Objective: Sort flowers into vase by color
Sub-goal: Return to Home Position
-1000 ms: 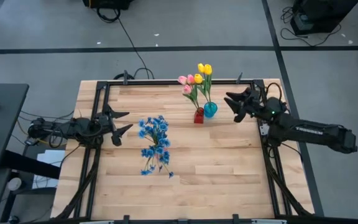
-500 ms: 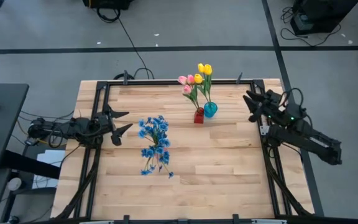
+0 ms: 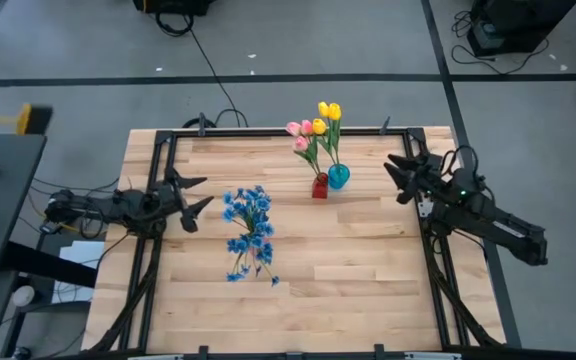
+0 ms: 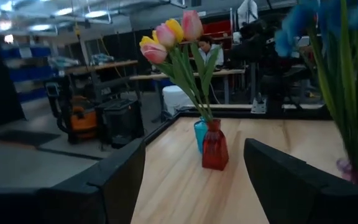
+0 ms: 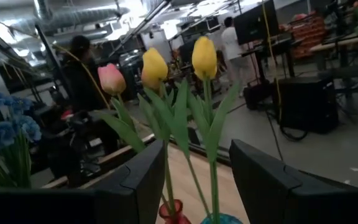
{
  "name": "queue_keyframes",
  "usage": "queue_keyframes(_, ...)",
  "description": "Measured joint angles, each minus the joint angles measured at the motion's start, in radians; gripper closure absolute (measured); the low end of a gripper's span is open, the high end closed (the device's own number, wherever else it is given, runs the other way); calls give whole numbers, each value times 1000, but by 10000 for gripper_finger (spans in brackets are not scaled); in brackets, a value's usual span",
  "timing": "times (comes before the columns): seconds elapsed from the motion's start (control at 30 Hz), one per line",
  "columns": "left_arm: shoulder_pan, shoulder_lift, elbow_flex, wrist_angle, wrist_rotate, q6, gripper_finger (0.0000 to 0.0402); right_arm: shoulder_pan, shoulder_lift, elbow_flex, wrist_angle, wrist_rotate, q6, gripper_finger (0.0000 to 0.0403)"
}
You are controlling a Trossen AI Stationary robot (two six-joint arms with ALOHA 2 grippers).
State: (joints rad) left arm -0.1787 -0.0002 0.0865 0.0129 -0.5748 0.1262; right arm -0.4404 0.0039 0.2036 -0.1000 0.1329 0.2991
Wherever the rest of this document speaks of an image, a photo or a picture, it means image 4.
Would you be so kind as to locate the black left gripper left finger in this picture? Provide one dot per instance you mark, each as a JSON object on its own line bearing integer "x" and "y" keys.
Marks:
{"x": 123, "y": 186}

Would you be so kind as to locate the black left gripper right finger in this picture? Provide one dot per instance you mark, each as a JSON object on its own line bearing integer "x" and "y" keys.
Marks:
{"x": 284, "y": 186}

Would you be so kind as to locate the pink artificial tulip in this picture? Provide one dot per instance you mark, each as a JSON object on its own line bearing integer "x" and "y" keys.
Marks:
{"x": 154, "y": 53}
{"x": 165, "y": 35}
{"x": 192, "y": 23}

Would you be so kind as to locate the yellow artificial tulip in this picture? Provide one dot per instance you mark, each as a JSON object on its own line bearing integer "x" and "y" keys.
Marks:
{"x": 176, "y": 28}
{"x": 146, "y": 40}

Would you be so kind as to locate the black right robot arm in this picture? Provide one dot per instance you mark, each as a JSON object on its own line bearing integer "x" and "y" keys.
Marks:
{"x": 259, "y": 46}

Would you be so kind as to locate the red glass vase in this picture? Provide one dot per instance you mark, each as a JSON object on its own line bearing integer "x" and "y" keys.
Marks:
{"x": 214, "y": 149}

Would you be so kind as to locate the teal glass vase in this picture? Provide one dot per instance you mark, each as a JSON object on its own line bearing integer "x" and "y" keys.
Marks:
{"x": 200, "y": 133}

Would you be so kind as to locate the black bin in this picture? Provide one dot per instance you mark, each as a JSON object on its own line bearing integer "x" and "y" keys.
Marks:
{"x": 120, "y": 123}

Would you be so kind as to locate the orange shop vacuum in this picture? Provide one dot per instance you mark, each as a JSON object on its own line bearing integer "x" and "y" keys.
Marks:
{"x": 81, "y": 119}

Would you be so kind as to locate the white bin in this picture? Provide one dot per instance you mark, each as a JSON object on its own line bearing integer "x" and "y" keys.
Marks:
{"x": 176, "y": 98}

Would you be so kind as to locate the dark floor mat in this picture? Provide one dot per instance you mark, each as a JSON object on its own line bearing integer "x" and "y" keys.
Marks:
{"x": 23, "y": 138}

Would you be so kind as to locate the wooden workbench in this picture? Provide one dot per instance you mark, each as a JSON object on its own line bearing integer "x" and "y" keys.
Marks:
{"x": 101, "y": 66}

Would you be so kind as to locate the pale blue machine on bench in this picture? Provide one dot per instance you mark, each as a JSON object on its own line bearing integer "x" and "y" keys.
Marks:
{"x": 99, "y": 59}

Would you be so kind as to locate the blue storage bin shelf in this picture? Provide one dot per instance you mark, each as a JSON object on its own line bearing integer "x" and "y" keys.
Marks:
{"x": 26, "y": 73}

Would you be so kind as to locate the person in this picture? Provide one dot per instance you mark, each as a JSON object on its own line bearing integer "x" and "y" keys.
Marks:
{"x": 208, "y": 51}

